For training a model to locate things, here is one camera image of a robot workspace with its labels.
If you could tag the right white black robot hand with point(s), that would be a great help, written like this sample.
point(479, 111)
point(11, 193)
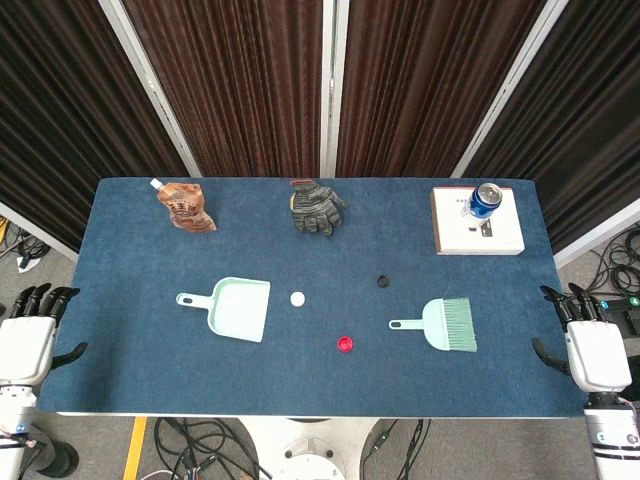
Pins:
point(597, 355)

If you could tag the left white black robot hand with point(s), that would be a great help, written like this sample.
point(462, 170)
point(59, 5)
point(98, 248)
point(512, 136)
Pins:
point(25, 350)

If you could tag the mint green hand brush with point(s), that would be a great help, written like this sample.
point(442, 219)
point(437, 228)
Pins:
point(435, 325)

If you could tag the mint green plastic dustpan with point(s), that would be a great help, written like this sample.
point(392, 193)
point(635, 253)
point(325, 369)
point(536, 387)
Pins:
point(240, 310)

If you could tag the black bottle cap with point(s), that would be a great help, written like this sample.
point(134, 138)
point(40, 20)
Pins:
point(383, 284)

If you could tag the red bottle cap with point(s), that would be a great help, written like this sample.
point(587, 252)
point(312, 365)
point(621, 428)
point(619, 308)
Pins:
point(345, 344)

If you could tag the white bottle cap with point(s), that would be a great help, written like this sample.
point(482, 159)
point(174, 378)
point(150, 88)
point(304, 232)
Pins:
point(297, 298)

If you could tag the grey knitted work gloves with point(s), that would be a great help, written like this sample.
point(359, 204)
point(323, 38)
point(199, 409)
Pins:
point(315, 210)

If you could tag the black foot pedal box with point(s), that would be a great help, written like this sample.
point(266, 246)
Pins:
point(631, 322)

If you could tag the black shoe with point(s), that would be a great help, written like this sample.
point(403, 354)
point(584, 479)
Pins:
point(57, 457)

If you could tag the blue felt table cover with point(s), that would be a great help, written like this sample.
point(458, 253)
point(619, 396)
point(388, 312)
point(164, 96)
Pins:
point(150, 375)

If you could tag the yellow floor tape strip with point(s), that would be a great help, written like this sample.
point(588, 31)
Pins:
point(135, 450)

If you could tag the flat white cardboard box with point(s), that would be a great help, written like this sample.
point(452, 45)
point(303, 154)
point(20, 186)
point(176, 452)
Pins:
point(455, 235)

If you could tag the blue drink can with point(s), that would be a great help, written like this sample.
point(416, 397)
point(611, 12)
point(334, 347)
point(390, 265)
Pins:
point(482, 202)

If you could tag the brown spout drink pouch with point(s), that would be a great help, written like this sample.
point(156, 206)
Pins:
point(187, 207)

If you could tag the brown pleated partition screen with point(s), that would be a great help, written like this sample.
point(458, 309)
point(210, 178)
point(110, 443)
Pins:
point(425, 90)
point(50, 100)
point(590, 100)
point(240, 90)

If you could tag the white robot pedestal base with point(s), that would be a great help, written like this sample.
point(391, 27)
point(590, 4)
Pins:
point(310, 450)

